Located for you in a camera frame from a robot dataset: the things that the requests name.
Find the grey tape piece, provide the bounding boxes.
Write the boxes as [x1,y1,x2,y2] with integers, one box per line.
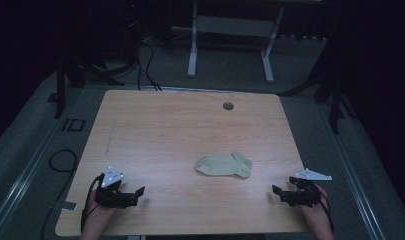
[61,201,79,212]

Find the black metal stand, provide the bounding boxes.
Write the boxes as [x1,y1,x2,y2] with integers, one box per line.
[48,49,138,120]
[279,33,358,135]

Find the person's left hand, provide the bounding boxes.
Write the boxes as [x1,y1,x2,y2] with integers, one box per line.
[84,189,118,232]

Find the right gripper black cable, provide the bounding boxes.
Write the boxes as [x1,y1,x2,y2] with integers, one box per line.
[318,189,335,234]

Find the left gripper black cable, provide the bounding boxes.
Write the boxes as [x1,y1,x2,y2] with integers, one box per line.
[80,172,106,234]

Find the person's right hand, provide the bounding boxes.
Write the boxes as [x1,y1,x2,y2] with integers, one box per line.
[299,184,330,228]

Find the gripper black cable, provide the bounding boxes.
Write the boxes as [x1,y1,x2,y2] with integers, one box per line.
[318,189,335,234]
[80,172,106,234]

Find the metal floor rail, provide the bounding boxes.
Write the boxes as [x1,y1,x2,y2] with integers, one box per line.
[314,101,388,240]
[0,87,88,240]

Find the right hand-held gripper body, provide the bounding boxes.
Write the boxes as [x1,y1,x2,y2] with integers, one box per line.
[279,168,333,209]

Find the black looped floor cable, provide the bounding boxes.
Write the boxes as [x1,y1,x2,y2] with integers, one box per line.
[39,148,79,240]

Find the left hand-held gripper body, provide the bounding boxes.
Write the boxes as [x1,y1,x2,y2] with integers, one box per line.
[94,165,139,210]

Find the pale beige sock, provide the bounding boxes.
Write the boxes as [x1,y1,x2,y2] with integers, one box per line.
[194,151,253,179]
[230,151,253,179]

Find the white metal desk frame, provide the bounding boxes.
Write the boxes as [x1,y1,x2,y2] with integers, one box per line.
[186,0,286,84]

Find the black hanging cables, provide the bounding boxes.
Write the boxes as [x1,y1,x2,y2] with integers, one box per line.
[135,39,163,92]

